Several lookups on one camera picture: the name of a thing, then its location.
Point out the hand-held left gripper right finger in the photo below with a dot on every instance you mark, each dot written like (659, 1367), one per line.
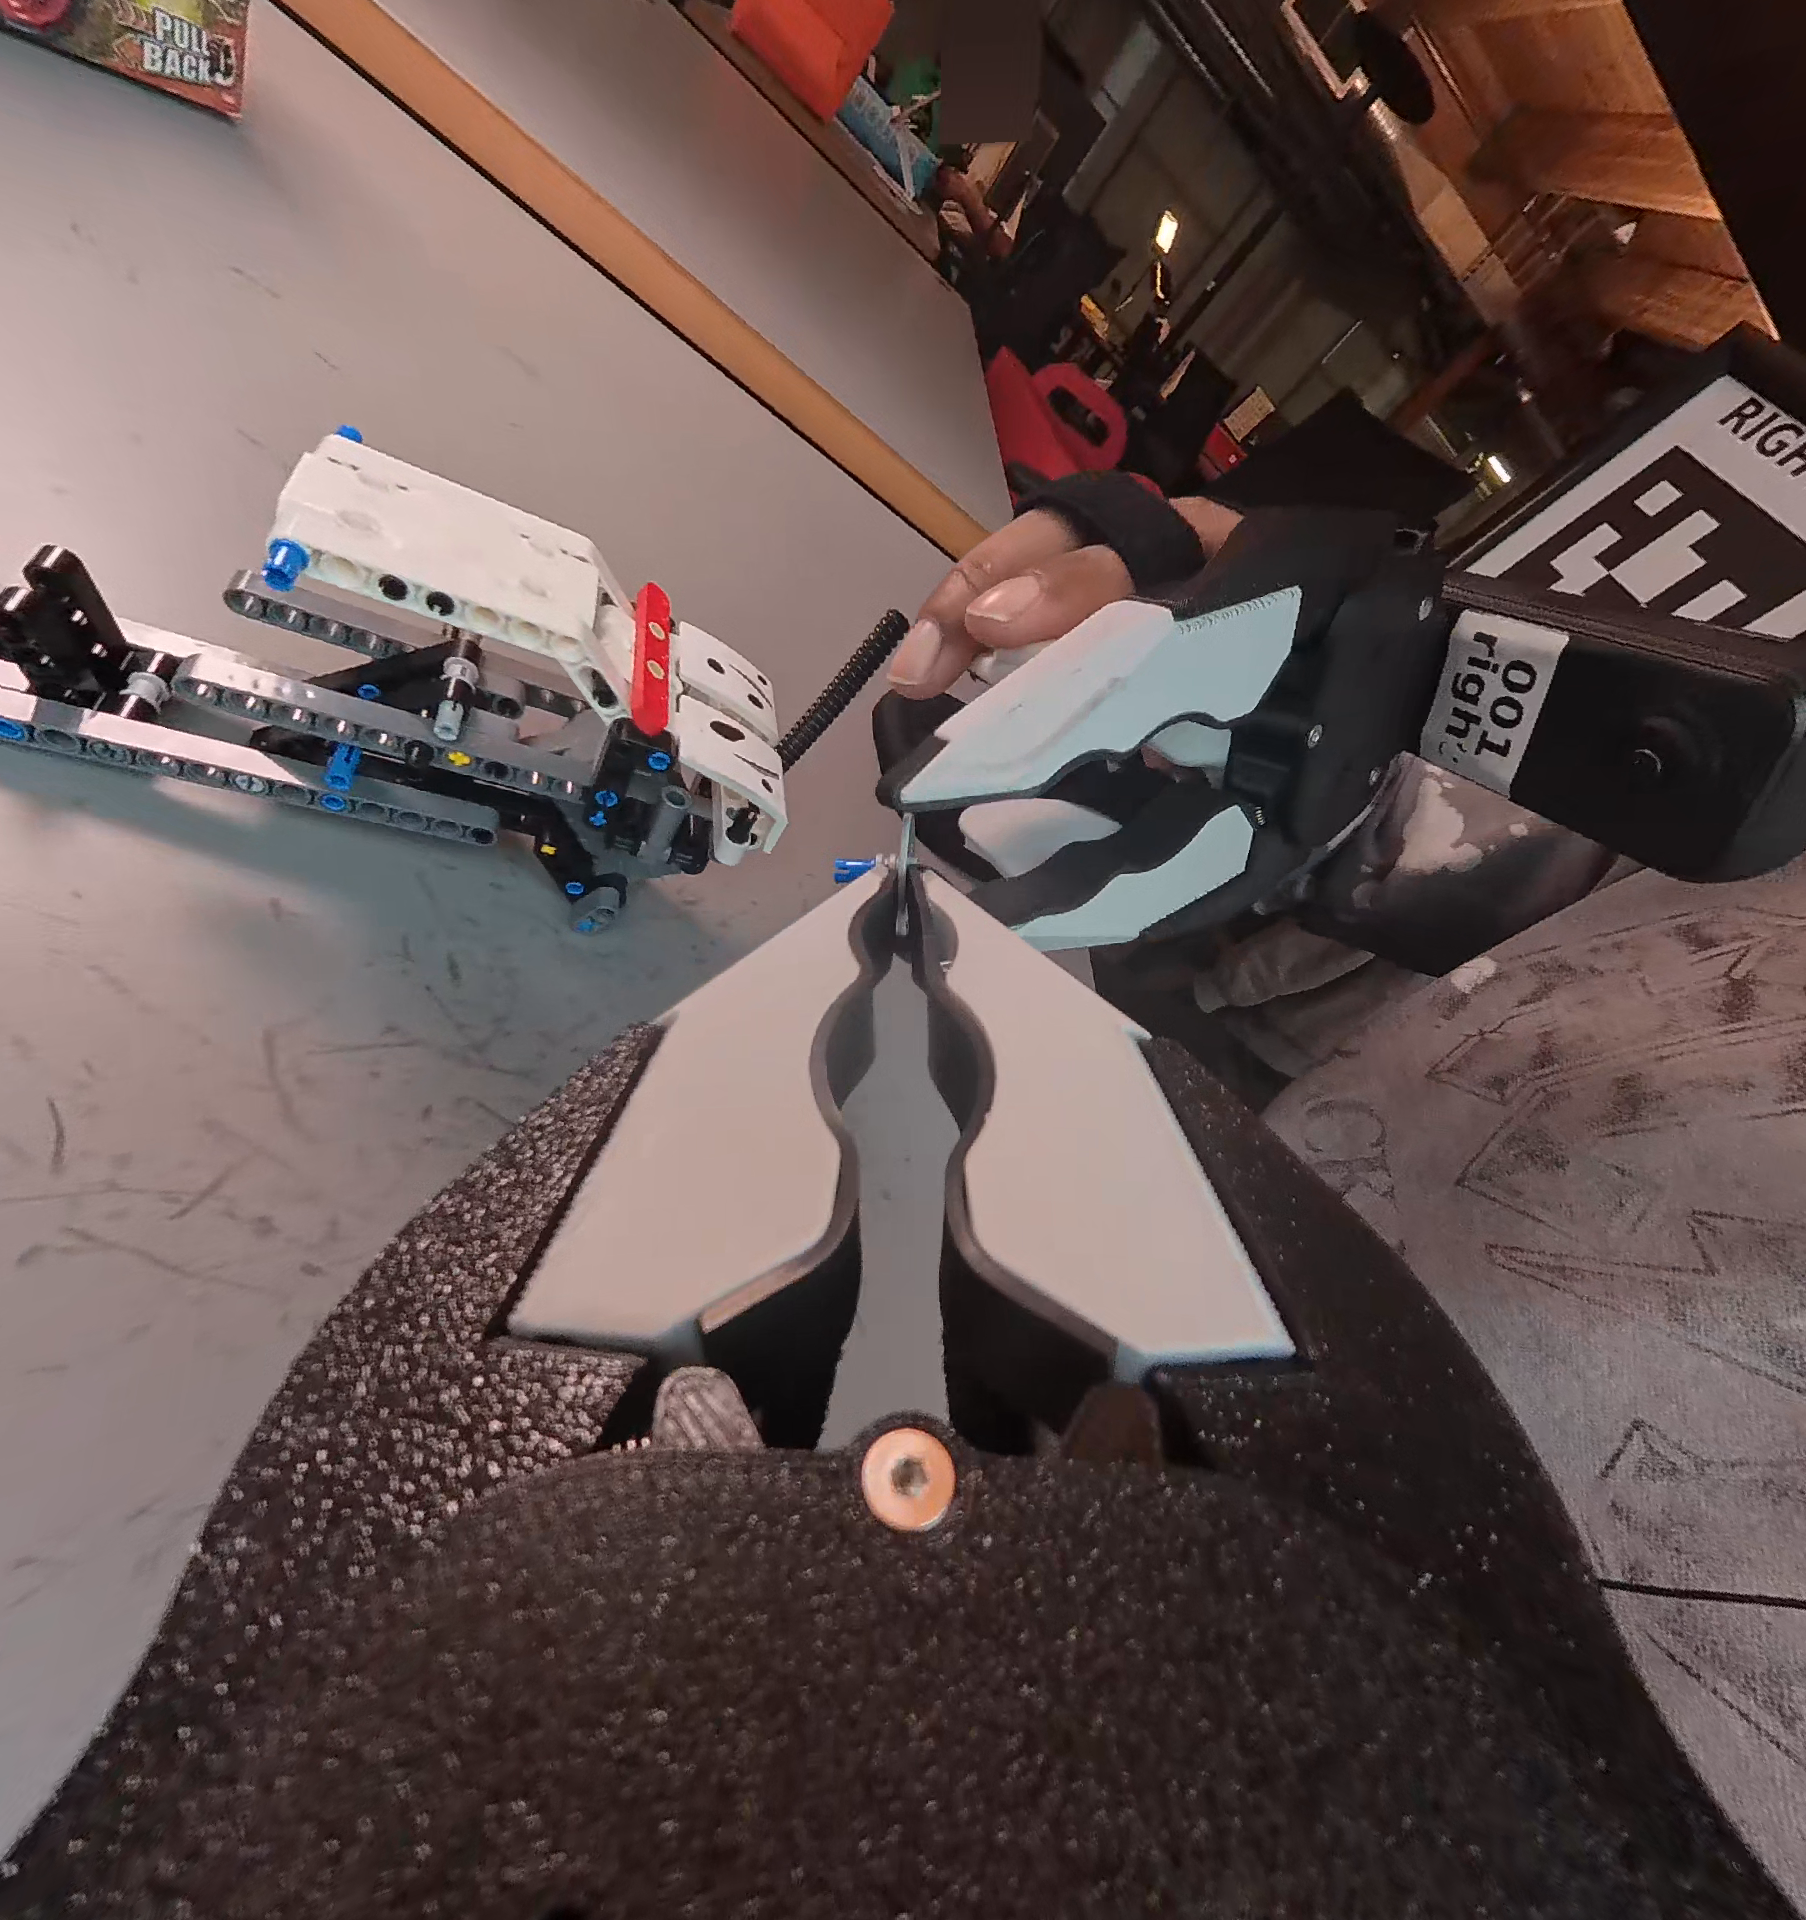
(1121, 1185)

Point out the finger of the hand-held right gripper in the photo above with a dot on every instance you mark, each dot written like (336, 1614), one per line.
(1083, 691)
(1142, 870)

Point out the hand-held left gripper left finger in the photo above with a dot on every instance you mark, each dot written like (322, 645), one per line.
(679, 1185)

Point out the grey round toy disc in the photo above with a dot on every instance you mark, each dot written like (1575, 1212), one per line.
(908, 885)

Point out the white black toy truck chassis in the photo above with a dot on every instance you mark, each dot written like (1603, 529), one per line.
(438, 554)

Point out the person's right forearm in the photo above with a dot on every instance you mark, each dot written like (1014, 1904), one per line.
(1443, 885)

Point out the grey desk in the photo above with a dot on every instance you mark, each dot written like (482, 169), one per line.
(243, 1201)

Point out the person's right hand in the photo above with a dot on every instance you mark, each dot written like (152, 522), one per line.
(1023, 593)

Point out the framed marker tag sign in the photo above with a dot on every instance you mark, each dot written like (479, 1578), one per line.
(1669, 525)

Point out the red chair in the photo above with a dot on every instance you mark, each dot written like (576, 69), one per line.
(1052, 413)

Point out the wood-edged grey table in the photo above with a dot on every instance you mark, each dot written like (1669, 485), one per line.
(768, 181)

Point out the orange crate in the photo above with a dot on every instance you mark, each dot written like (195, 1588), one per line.
(813, 45)

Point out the printed toy truck box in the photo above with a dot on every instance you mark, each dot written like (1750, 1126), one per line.
(92, 45)

